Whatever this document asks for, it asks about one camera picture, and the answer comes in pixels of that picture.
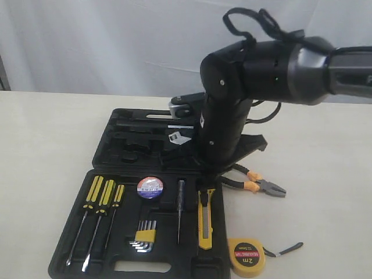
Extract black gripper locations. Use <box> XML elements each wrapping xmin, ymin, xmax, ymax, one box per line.
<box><xmin>159</xmin><ymin>95</ymin><xmax>267</xmax><ymax>174</ymax></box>

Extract black electrical tape roll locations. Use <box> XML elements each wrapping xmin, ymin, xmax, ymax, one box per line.
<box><xmin>137</xmin><ymin>177</ymin><xmax>164</xmax><ymax>199</ymax></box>

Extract yellow utility knife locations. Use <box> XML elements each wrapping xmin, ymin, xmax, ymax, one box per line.
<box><xmin>198</xmin><ymin>189</ymin><xmax>215</xmax><ymax>250</ymax></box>

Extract yellow measuring tape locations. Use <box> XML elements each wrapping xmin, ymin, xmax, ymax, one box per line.
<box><xmin>228</xmin><ymin>238</ymin><xmax>303</xmax><ymax>278</ymax></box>

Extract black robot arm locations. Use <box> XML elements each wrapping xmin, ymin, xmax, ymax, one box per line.
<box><xmin>160</xmin><ymin>37</ymin><xmax>371</xmax><ymax>173</ymax></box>

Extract black plastic tool case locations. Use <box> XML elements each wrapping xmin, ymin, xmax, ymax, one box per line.
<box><xmin>48</xmin><ymin>108</ymin><xmax>230</xmax><ymax>278</ymax></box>

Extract silver adjustable wrench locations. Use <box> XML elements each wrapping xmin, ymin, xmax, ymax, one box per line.
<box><xmin>164</xmin><ymin>131</ymin><xmax>192</xmax><ymax>152</ymax></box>

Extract voltage tester screwdriver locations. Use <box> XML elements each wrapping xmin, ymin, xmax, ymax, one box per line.
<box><xmin>177</xmin><ymin>180</ymin><xmax>185</xmax><ymax>244</ymax></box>

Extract small yellow black screwdriver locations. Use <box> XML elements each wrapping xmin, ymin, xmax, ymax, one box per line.
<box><xmin>104</xmin><ymin>184</ymin><xmax>125</xmax><ymax>250</ymax></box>

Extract hex key set yellow holder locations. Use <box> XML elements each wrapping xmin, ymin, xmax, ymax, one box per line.
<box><xmin>129</xmin><ymin>220</ymin><xmax>157</xmax><ymax>253</ymax></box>

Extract middle yellow black screwdriver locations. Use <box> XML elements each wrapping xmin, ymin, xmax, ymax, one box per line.
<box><xmin>81</xmin><ymin>179</ymin><xmax>116</xmax><ymax>273</ymax></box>

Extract large yellow black screwdriver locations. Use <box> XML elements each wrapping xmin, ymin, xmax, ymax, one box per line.
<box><xmin>66</xmin><ymin>176</ymin><xmax>104</xmax><ymax>267</ymax></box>

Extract white backdrop curtain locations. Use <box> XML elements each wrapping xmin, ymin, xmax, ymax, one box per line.
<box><xmin>1</xmin><ymin>1</ymin><xmax>371</xmax><ymax>97</ymax></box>

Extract pliers black orange handles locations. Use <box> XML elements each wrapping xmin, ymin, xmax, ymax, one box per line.
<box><xmin>219</xmin><ymin>163</ymin><xmax>287</xmax><ymax>198</ymax></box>

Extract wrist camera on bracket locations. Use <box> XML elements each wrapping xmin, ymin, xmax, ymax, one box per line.
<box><xmin>168</xmin><ymin>92</ymin><xmax>205</xmax><ymax>119</ymax></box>

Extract claw hammer black handle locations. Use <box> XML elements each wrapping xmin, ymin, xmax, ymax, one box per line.
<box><xmin>109</xmin><ymin>119</ymin><xmax>194</xmax><ymax>129</ymax></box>

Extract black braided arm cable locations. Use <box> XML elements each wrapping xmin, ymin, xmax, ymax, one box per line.
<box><xmin>222</xmin><ymin>7</ymin><xmax>306</xmax><ymax>123</ymax></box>

